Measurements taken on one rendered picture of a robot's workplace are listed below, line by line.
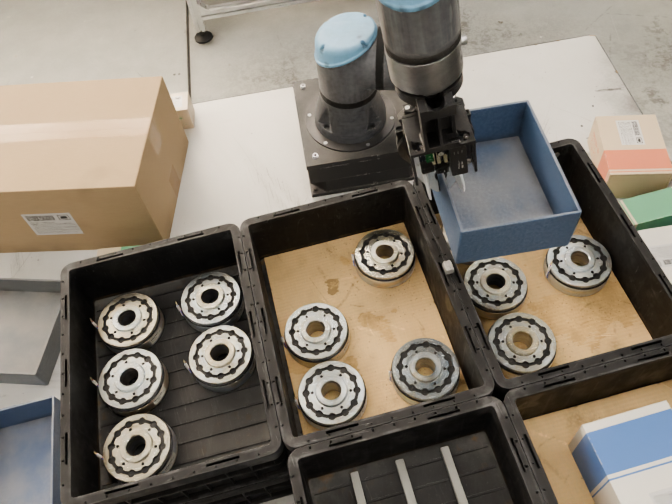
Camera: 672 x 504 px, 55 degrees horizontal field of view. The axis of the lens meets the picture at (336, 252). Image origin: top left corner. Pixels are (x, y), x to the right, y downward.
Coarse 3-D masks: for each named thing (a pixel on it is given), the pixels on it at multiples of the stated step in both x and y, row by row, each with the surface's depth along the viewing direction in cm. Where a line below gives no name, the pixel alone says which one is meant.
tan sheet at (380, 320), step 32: (288, 256) 115; (320, 256) 114; (384, 256) 113; (416, 256) 112; (288, 288) 111; (320, 288) 111; (352, 288) 110; (384, 288) 109; (416, 288) 109; (352, 320) 107; (384, 320) 106; (416, 320) 105; (288, 352) 104; (352, 352) 103; (384, 352) 103; (384, 384) 100
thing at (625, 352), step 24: (552, 144) 111; (576, 144) 110; (600, 192) 105; (624, 216) 101; (648, 264) 96; (456, 288) 97; (480, 336) 92; (576, 360) 89; (600, 360) 88; (504, 384) 88; (528, 384) 88
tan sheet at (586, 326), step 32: (512, 256) 111; (544, 256) 110; (544, 288) 107; (608, 288) 106; (480, 320) 104; (544, 320) 103; (576, 320) 103; (608, 320) 102; (640, 320) 102; (576, 352) 100
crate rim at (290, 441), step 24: (360, 192) 109; (384, 192) 109; (408, 192) 108; (264, 216) 108; (288, 216) 108; (432, 240) 102; (264, 312) 97; (456, 312) 94; (264, 336) 95; (480, 360) 90; (408, 408) 87; (432, 408) 87; (288, 432) 87; (336, 432) 86
